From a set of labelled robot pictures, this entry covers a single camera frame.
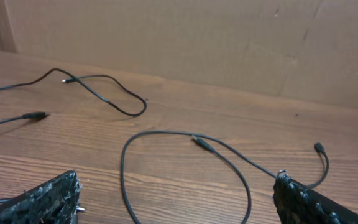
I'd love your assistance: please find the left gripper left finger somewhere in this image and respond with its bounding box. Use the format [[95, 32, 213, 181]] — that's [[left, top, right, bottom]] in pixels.
[[0, 170, 84, 224]]

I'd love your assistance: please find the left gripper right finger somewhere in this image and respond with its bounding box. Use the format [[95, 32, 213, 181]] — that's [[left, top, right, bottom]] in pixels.
[[273, 170, 358, 224]]

